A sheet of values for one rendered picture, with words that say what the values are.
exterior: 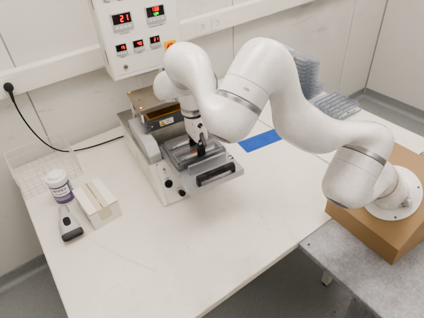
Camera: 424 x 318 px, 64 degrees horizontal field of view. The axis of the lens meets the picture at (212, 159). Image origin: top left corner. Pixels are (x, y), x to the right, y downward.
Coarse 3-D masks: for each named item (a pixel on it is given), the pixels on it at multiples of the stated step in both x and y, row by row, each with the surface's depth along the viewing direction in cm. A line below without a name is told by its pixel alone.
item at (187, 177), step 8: (224, 152) 124; (168, 160) 129; (208, 160) 122; (216, 160) 124; (224, 160) 126; (232, 160) 126; (176, 168) 125; (192, 168) 120; (200, 168) 122; (208, 168) 124; (240, 168) 123; (176, 176) 126; (184, 176) 121; (192, 176) 121; (216, 176) 120; (224, 176) 120; (232, 176) 122; (184, 184) 118; (192, 184) 118; (208, 184) 118; (216, 184) 120; (192, 192) 116; (200, 192) 118
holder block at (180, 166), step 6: (210, 138) 134; (162, 144) 133; (222, 144) 130; (168, 150) 130; (174, 150) 129; (180, 150) 129; (216, 150) 128; (222, 150) 128; (168, 156) 130; (204, 156) 126; (210, 156) 127; (174, 162) 125; (186, 162) 123; (192, 162) 124; (180, 168) 123
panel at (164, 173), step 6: (162, 162) 136; (156, 168) 135; (162, 168) 136; (168, 168) 138; (162, 174) 137; (168, 174) 138; (174, 174) 139; (162, 180) 137; (174, 180) 139; (162, 186) 138; (174, 186) 140; (180, 186) 141; (168, 192) 139; (174, 192) 140; (186, 192) 142; (168, 198) 140; (174, 198) 141; (180, 198) 142; (168, 204) 140
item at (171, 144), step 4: (208, 132) 135; (180, 136) 134; (184, 136) 134; (172, 140) 133; (176, 140) 133; (180, 140) 132; (184, 140) 132; (188, 140) 132; (168, 144) 131; (172, 144) 131; (176, 144) 130; (180, 144) 130
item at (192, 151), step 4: (212, 140) 131; (216, 140) 131; (208, 144) 129; (212, 144) 129; (216, 144) 129; (220, 144) 129; (188, 148) 128; (192, 148) 128; (196, 148) 128; (208, 148) 127; (212, 148) 127; (180, 152) 127; (184, 152) 127; (188, 152) 126; (192, 152) 126; (196, 152) 126; (176, 156) 125; (180, 156) 125; (184, 156) 124; (188, 156) 124; (180, 160) 123
